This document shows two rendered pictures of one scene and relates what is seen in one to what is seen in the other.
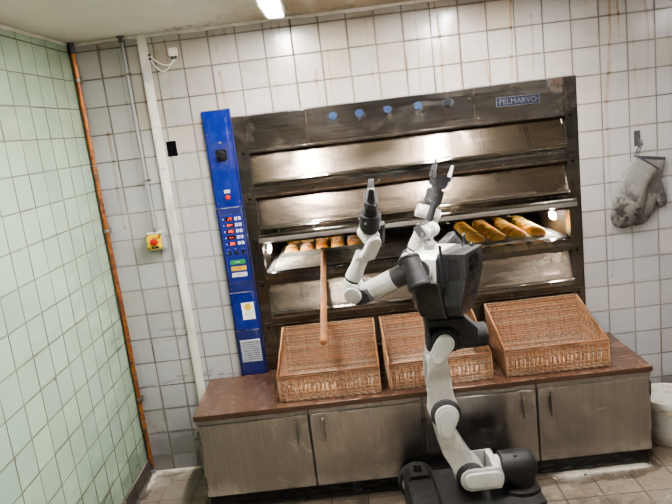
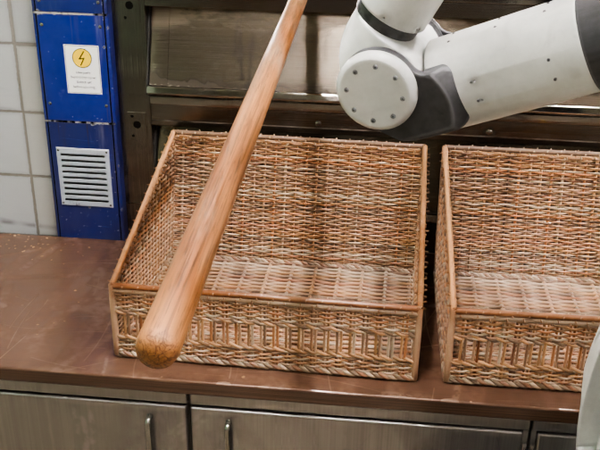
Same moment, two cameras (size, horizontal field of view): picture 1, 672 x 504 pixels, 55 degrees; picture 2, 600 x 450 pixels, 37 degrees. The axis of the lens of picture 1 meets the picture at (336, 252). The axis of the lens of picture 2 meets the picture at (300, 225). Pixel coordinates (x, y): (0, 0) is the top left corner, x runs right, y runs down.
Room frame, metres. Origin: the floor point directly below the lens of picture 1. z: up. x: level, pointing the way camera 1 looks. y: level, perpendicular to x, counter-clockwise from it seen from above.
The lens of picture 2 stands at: (1.88, -0.04, 1.52)
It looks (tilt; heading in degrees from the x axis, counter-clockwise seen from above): 26 degrees down; 4
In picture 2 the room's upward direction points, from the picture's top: 1 degrees clockwise
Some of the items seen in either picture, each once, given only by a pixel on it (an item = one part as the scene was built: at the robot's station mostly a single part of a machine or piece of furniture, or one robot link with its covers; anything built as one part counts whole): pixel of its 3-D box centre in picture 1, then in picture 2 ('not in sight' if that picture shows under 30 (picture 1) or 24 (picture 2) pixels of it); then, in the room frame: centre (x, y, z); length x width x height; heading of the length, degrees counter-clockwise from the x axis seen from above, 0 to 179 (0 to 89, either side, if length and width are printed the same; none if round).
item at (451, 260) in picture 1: (444, 277); not in sight; (2.82, -0.47, 1.26); 0.34 x 0.30 x 0.36; 145
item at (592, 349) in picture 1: (543, 333); not in sight; (3.41, -1.10, 0.72); 0.56 x 0.49 x 0.28; 88
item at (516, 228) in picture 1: (497, 228); not in sight; (4.12, -1.06, 1.21); 0.61 x 0.48 x 0.06; 179
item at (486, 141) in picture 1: (407, 150); not in sight; (3.70, -0.47, 1.80); 1.79 x 0.11 x 0.19; 89
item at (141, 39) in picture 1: (175, 239); not in sight; (3.71, 0.92, 1.45); 0.05 x 0.02 x 2.30; 89
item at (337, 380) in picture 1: (329, 357); (281, 242); (3.44, 0.11, 0.72); 0.56 x 0.49 x 0.28; 88
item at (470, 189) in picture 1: (411, 195); not in sight; (3.70, -0.47, 1.54); 1.79 x 0.11 x 0.19; 89
